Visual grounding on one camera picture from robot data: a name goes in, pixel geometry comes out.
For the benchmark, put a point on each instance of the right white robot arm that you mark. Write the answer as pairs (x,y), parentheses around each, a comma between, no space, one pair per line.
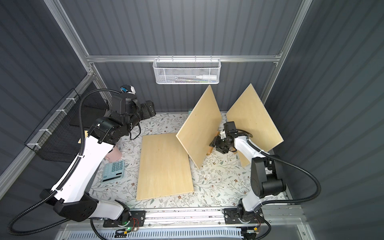
(267,175)

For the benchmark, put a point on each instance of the pink pen cup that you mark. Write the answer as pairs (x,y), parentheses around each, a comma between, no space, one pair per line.
(114,155)

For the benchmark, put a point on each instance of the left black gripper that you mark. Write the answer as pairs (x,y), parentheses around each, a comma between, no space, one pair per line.
(143,109)

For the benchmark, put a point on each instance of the wooden easel frame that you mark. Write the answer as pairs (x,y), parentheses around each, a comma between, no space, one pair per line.
(212,144)

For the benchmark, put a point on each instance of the black wire mesh basket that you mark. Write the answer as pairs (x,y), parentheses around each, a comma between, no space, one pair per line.
(56,139)

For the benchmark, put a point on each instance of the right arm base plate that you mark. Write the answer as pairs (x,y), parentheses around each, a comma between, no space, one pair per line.
(233,216)

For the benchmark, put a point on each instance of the aluminium rail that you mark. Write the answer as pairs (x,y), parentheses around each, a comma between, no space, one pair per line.
(204,217)

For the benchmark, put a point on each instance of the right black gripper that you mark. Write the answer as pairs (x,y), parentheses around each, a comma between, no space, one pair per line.
(222,144)

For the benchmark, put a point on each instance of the plywood board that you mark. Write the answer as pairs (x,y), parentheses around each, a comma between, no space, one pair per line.
(200,127)
(164,168)
(249,114)

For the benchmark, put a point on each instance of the white marker in basket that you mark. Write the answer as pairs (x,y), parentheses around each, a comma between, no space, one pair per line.
(207,78)

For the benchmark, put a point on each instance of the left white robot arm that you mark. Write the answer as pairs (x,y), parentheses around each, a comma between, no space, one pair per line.
(72,200)

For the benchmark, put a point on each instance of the teal calculator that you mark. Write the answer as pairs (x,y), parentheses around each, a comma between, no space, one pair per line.
(113,171)

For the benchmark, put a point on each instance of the white wire mesh basket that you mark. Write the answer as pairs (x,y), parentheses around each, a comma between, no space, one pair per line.
(184,71)

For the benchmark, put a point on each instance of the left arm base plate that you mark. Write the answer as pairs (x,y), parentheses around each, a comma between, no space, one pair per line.
(127,219)

